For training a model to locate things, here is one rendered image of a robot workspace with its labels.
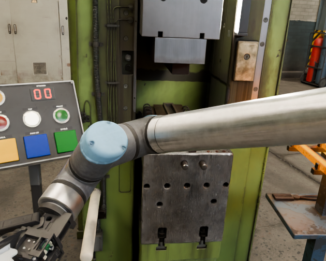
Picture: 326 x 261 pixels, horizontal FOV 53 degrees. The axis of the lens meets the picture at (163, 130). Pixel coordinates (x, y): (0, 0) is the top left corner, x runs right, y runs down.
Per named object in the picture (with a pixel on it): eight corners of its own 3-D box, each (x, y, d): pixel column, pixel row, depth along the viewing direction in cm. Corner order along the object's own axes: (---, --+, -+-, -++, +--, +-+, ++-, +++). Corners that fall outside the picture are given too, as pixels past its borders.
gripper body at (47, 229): (35, 259, 57) (70, 206, 66) (-4, 248, 60) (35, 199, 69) (48, 280, 62) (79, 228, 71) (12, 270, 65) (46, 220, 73)
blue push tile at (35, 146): (50, 154, 111) (46, 133, 112) (27, 158, 107) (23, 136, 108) (50, 155, 112) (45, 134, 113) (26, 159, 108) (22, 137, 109)
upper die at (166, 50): (204, 64, 127) (206, 39, 124) (153, 62, 125) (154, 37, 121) (185, 52, 166) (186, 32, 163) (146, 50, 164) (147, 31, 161)
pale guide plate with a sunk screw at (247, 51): (253, 81, 144) (258, 42, 139) (234, 81, 143) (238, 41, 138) (251, 80, 146) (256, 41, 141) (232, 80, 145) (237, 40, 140)
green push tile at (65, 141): (79, 149, 116) (75, 129, 117) (58, 153, 112) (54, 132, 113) (78, 150, 117) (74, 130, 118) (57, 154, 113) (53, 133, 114)
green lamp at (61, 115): (68, 122, 115) (67, 111, 114) (54, 122, 115) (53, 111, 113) (69, 119, 118) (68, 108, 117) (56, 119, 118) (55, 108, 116)
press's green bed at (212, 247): (211, 316, 166) (221, 241, 151) (138, 321, 162) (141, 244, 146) (190, 244, 218) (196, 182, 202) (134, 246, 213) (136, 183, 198)
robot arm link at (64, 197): (42, 179, 72) (56, 207, 78) (29, 197, 68) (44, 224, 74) (77, 186, 69) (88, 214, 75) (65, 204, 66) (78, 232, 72)
